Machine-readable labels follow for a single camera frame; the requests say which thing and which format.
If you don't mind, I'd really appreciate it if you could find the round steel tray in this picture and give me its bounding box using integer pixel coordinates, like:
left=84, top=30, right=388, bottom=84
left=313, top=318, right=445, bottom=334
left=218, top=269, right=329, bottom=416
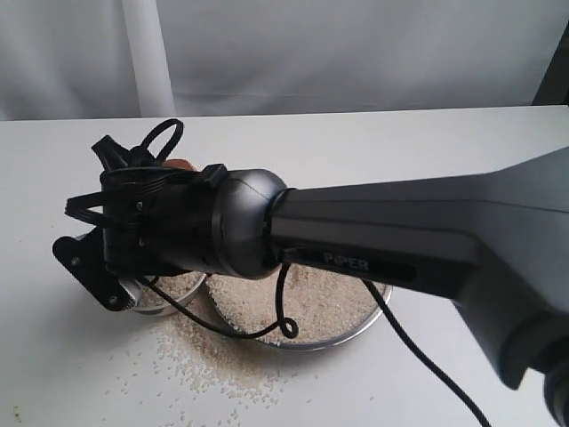
left=204, top=266, right=396, bottom=350

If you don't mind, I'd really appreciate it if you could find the dark post at right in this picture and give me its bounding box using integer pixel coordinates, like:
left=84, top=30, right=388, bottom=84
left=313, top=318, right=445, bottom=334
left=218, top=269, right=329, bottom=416
left=532, top=25, right=568, bottom=106

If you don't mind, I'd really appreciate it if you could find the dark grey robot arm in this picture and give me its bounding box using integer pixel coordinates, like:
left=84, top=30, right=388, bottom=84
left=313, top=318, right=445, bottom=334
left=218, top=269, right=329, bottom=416
left=93, top=137, right=568, bottom=426

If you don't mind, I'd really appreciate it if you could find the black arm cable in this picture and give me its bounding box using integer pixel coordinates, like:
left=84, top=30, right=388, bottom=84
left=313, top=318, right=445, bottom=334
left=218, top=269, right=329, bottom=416
left=65, top=117, right=494, bottom=427

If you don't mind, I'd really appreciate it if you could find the rice in steel tray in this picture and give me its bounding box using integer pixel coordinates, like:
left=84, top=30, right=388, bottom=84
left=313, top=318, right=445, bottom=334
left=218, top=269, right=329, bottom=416
left=206, top=262, right=383, bottom=346

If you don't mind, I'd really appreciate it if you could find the brown wooden cup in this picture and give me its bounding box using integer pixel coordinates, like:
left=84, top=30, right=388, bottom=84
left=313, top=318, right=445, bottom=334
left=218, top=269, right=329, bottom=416
left=163, top=158, right=196, bottom=172

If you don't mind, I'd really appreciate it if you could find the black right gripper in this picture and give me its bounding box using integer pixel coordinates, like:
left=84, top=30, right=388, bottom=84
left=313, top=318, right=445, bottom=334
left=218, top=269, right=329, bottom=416
left=92, top=135, right=222, bottom=278

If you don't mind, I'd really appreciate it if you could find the cream ceramic bowl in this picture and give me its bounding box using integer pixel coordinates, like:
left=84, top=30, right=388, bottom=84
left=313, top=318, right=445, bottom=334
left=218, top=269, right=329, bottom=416
left=71, top=234, right=205, bottom=316

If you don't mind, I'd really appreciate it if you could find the rice in cream bowl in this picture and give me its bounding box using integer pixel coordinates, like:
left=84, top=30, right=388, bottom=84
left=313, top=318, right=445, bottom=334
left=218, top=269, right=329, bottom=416
left=139, top=271, right=205, bottom=308

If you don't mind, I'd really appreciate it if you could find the white backdrop curtain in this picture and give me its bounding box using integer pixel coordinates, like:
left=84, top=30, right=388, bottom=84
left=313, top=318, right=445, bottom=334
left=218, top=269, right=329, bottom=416
left=1, top=1, right=568, bottom=120

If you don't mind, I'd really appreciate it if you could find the spilled rice on table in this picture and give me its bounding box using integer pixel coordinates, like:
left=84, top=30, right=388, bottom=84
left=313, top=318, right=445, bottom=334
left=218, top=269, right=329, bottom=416
left=96, top=314, right=324, bottom=426

